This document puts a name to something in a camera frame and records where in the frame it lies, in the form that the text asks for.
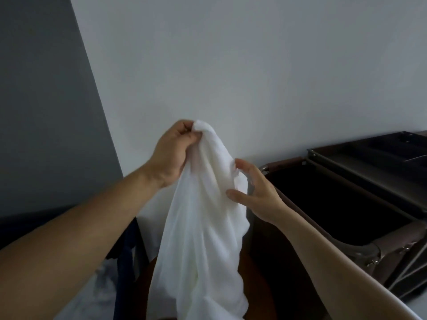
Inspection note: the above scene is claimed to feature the person's left hand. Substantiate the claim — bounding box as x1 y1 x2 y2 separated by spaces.
145 120 203 190

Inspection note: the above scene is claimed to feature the person's right hand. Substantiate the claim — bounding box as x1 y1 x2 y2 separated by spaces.
225 158 288 228

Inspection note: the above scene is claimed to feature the brown housekeeping cart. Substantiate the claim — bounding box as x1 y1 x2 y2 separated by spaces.
248 131 427 320

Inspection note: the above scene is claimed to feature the white towel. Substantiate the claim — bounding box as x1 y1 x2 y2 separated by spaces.
146 120 251 320

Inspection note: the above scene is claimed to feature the person's right forearm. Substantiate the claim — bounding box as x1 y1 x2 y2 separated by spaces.
273 204 421 320

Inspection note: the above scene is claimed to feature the person's left forearm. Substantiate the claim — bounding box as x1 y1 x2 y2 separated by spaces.
0 163 166 320

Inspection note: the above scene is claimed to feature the round wooden side table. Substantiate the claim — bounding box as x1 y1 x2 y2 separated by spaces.
135 243 278 320

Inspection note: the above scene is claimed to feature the grey door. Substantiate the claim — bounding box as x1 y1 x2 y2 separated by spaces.
0 0 124 219

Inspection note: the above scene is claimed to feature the white pillowcase black piping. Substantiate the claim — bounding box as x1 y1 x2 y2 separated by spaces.
53 256 121 320

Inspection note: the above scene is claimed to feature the navy laundry hamper white frame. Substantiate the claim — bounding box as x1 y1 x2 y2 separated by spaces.
0 204 144 320

